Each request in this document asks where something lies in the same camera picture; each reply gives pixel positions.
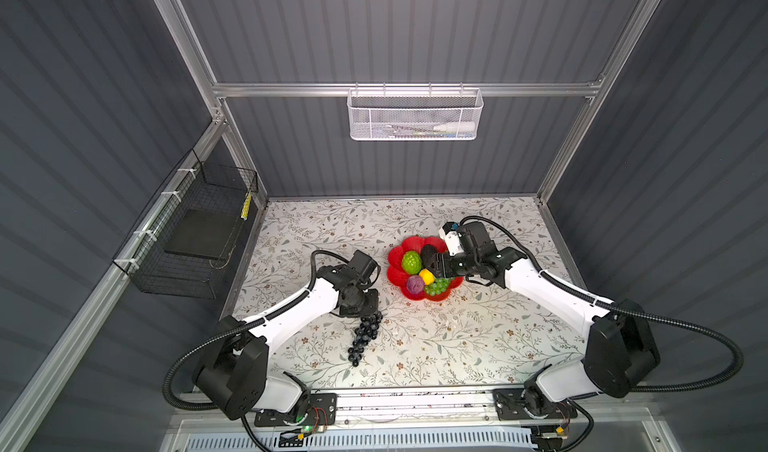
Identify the aluminium front rail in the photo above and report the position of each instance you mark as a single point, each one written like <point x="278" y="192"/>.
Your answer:
<point x="463" y="403"/>

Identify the white wire mesh basket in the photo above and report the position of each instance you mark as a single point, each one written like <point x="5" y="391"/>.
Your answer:
<point x="408" y="114"/>

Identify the white marker in basket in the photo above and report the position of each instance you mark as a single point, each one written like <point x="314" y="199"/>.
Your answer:
<point x="457" y="128"/>

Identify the black wire basket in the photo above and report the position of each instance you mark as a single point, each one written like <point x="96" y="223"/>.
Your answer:
<point x="204" y="185"/>

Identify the green fake custard apple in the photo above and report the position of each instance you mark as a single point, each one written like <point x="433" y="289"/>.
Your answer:
<point x="411" y="262"/>

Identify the dark fake avocado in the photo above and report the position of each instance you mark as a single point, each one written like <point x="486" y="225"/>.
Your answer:
<point x="428" y="255"/>

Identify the purple fake fruit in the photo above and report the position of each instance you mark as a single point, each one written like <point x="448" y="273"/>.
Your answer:
<point x="415" y="285"/>

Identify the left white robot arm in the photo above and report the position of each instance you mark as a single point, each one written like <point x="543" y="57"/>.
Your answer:
<point x="233" y="366"/>

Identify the red flower-shaped fruit bowl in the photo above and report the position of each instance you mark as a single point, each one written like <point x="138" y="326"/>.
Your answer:
<point x="398" y="277"/>

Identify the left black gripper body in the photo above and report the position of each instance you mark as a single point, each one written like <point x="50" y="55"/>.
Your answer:
<point x="364" y="304"/>

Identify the black pad in basket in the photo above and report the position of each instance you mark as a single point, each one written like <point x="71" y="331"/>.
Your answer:
<point x="204" y="234"/>

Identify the green fake grape bunch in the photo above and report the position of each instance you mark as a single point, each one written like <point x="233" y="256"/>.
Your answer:
<point x="438" y="287"/>

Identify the black fake grape bunch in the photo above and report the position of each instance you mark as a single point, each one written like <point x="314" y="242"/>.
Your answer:
<point x="366" y="332"/>

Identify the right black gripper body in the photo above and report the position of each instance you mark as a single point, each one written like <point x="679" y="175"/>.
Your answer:
<point x="456" y="264"/>

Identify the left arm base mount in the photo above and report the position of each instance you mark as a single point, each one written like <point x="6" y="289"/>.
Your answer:
<point x="315" y="409"/>

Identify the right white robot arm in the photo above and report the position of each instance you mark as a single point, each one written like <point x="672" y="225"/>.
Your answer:
<point x="620" y="347"/>

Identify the yellow fake pear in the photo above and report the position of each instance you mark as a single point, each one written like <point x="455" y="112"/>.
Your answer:
<point x="427" y="276"/>

